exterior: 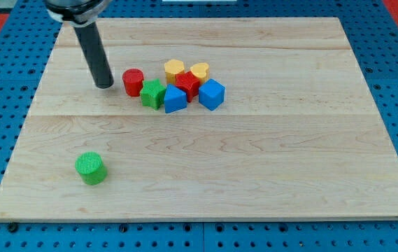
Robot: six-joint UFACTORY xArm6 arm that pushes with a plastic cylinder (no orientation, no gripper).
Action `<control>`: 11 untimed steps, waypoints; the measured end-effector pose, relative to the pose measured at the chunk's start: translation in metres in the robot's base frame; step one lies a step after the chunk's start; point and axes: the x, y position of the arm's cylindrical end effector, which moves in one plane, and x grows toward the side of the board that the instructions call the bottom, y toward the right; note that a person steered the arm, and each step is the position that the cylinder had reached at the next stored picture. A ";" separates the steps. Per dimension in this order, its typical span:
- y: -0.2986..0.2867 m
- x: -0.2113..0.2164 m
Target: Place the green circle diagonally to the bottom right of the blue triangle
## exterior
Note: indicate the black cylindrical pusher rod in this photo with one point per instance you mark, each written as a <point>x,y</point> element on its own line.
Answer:
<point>94,53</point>

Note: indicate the blue triangle block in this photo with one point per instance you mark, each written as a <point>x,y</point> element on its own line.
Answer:
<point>175,99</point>

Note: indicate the red cylinder block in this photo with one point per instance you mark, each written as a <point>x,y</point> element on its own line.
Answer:
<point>133,81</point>

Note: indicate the green star block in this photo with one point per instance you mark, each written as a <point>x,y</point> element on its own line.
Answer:
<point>152,94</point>

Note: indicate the yellow hexagon block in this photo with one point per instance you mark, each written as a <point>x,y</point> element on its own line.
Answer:
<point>172,68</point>

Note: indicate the red star block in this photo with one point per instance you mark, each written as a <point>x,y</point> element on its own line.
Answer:
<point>188,83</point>

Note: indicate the yellow heart block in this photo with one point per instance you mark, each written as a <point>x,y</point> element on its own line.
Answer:
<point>200,71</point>

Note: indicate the green cylinder block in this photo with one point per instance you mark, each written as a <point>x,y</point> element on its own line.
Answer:
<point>91,168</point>

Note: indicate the blue cube block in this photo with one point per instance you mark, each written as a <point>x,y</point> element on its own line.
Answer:
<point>211,94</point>

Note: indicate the light wooden board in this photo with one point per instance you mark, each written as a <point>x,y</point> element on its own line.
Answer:
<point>298,137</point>

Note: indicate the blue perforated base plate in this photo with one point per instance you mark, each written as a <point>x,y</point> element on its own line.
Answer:
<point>26,41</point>

